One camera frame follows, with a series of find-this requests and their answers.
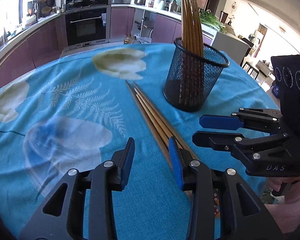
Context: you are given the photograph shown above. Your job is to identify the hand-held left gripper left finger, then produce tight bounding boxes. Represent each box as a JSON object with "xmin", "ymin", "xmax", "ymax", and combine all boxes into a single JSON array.
[{"xmin": 19, "ymin": 137, "xmax": 135, "ymax": 240}]

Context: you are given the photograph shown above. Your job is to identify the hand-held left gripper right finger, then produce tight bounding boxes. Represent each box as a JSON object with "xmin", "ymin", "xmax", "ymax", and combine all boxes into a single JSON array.
[{"xmin": 168, "ymin": 136, "xmax": 283, "ymax": 240}]

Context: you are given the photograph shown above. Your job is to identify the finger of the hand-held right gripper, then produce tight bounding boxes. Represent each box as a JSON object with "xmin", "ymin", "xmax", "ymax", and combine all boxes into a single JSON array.
[
  {"xmin": 199, "ymin": 107, "xmax": 283, "ymax": 132},
  {"xmin": 192, "ymin": 131, "xmax": 290, "ymax": 165}
]

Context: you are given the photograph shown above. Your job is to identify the black mesh pen holder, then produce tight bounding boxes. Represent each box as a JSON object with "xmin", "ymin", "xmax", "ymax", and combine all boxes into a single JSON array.
[{"xmin": 163, "ymin": 37, "xmax": 230, "ymax": 112}]

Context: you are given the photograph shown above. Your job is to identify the chopsticks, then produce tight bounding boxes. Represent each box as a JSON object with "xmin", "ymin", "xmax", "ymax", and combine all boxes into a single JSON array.
[{"xmin": 125, "ymin": 80, "xmax": 175, "ymax": 174}]

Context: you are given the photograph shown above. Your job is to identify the blue floral tablecloth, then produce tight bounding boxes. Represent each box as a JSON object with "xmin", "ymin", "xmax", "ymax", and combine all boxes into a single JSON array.
[{"xmin": 0, "ymin": 42, "xmax": 283, "ymax": 240}]

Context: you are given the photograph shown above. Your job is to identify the leafy green vegetables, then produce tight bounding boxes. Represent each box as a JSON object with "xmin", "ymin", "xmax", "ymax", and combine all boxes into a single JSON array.
[{"xmin": 199, "ymin": 10, "xmax": 227, "ymax": 33}]

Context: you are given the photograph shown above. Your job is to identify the short pink base cabinets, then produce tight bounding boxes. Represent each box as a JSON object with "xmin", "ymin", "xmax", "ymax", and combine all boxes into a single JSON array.
[{"xmin": 111, "ymin": 7, "xmax": 213, "ymax": 47}]

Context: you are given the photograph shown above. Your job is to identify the cooking oil bottles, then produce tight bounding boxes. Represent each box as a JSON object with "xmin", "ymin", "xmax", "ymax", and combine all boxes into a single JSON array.
[{"xmin": 124, "ymin": 34, "xmax": 138, "ymax": 45}]

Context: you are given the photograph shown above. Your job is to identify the black built-in oven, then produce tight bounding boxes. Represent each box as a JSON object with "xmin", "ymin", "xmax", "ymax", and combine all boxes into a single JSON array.
[{"xmin": 65, "ymin": 7, "xmax": 108, "ymax": 47}]

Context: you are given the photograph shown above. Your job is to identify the long pink base cabinets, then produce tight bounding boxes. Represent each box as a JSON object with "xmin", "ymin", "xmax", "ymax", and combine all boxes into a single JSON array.
[{"xmin": 0, "ymin": 14, "xmax": 65, "ymax": 80}]

